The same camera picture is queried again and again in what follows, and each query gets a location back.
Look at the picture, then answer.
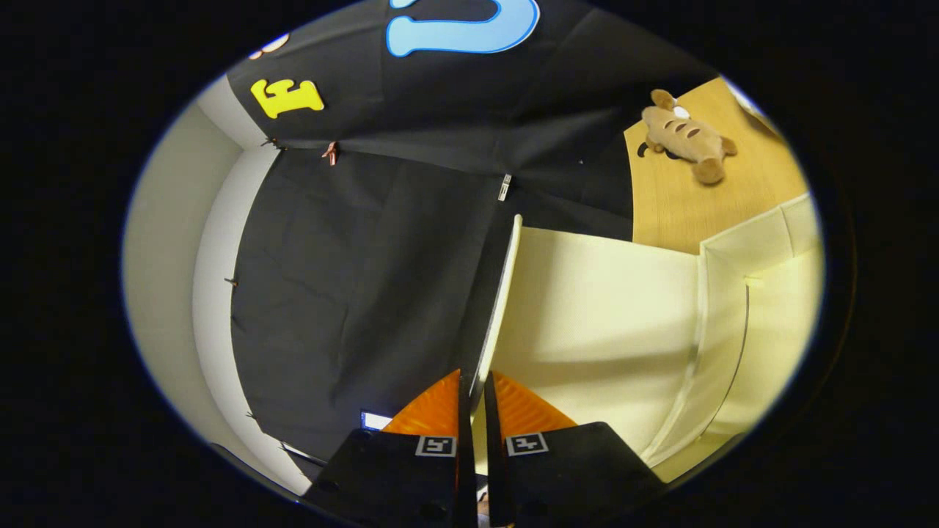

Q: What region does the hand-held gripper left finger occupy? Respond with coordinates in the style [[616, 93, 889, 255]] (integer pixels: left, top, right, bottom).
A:
[[302, 369, 479, 528]]

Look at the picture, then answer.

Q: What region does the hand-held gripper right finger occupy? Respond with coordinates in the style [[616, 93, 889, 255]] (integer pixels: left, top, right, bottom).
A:
[[482, 370, 667, 528]]

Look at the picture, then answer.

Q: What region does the row of black clips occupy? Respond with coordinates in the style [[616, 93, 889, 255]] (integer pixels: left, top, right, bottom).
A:
[[224, 136, 291, 452]]

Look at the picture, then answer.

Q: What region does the brown striped plush toy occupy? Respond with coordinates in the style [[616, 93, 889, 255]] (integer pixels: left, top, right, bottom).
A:
[[637, 89, 739, 186]]

